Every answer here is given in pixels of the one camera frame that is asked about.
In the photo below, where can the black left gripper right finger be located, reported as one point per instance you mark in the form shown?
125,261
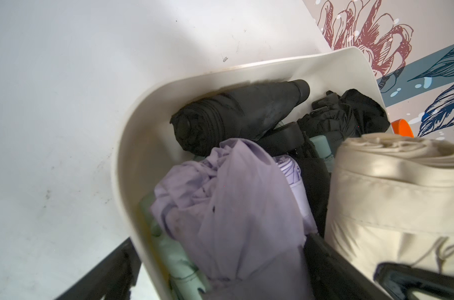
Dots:
333,277

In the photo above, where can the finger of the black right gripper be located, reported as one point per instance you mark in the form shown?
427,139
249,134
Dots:
403,282

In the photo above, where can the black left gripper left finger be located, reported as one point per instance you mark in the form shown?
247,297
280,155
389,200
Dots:
111,279

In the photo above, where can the mint green umbrella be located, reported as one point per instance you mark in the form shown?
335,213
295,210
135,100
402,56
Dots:
173,275
324,151

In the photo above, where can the beige umbrella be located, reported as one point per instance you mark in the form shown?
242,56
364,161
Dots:
391,200

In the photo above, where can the lilac umbrella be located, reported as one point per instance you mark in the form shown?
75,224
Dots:
238,221
292,172

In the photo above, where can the cream plastic storage box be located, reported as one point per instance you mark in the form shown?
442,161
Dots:
146,148

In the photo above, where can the black umbrella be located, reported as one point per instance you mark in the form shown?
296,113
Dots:
338,118
245,112
292,141

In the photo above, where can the orange plastic bowl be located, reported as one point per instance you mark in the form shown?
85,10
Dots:
401,127

